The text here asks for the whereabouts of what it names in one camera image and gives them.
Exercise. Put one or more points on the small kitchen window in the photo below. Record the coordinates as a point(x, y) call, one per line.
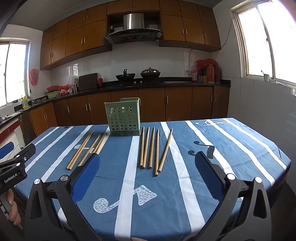
point(13, 71)

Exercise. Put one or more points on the red hanging plastic bag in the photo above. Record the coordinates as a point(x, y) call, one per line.
point(34, 76)

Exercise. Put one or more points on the dark bottle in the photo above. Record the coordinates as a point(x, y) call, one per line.
point(217, 74)

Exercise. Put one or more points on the black gas stove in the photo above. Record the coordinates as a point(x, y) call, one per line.
point(141, 81)

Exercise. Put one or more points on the wooden base cabinets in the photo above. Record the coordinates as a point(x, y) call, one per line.
point(150, 104)

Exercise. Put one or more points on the white plastic bag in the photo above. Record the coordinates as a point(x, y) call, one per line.
point(72, 80)

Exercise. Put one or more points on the green basin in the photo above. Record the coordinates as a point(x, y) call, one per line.
point(53, 95)

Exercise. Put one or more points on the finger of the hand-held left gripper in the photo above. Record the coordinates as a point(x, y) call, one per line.
point(5, 149)
point(24, 153)

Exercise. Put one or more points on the dark lidded pot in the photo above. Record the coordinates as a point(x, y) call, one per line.
point(150, 73)

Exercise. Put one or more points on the red basin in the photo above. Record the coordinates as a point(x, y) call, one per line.
point(52, 88)

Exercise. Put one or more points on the steel range hood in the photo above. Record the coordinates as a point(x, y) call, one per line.
point(134, 22)

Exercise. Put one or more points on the black wok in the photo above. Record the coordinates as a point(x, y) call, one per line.
point(125, 77)

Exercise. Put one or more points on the pink package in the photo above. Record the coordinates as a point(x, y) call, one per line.
point(194, 76)

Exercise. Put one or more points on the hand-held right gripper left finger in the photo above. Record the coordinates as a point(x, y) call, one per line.
point(85, 176)

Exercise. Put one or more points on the yellow green boxes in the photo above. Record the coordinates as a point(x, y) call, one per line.
point(202, 78)

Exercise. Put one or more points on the red jug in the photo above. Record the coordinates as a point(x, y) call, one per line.
point(210, 74)

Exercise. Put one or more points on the wooden wall cabinets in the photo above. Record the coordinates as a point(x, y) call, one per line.
point(74, 39)

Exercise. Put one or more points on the green perforated utensil holder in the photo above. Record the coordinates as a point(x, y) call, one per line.
point(122, 118)

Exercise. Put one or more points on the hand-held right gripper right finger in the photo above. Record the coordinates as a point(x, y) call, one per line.
point(208, 173)

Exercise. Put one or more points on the large kitchen window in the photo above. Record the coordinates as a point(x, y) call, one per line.
point(272, 39)

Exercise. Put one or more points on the blue white striped tablecloth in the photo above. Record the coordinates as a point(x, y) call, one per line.
point(166, 197)

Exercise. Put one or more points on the white cup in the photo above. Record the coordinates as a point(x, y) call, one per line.
point(266, 77)

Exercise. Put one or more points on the steel faucet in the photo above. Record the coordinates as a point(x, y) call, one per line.
point(30, 96)

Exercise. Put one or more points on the red white bag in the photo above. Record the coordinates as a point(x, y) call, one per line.
point(64, 89)

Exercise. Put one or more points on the person's left hand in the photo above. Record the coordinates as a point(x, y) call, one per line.
point(13, 208)

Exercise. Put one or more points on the dark cutting board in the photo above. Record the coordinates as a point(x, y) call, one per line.
point(88, 81)

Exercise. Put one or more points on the black kitchen countertop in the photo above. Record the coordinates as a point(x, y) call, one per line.
point(175, 83)

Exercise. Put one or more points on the small red bottle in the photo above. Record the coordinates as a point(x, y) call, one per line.
point(100, 82)

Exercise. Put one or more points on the yellow dish soap bottle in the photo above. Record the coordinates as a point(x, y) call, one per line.
point(24, 103)

